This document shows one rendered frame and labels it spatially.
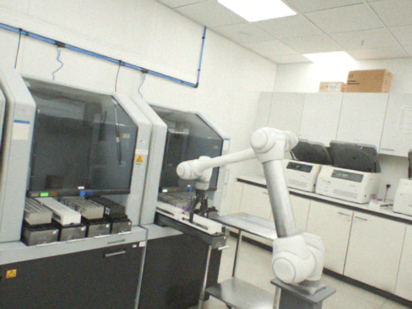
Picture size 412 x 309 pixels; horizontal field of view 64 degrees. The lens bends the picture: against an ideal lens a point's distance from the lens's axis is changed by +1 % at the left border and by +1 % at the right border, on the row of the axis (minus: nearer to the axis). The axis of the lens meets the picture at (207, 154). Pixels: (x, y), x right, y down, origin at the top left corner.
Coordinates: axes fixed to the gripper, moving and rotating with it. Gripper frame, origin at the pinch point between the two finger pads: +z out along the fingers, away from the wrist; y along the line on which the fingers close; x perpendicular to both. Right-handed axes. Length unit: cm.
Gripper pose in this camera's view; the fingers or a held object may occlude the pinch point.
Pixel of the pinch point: (196, 218)
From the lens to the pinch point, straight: 218.9
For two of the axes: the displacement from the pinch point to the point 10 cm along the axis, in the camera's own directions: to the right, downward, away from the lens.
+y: 6.7, 0.5, 7.4
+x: -7.3, -1.5, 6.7
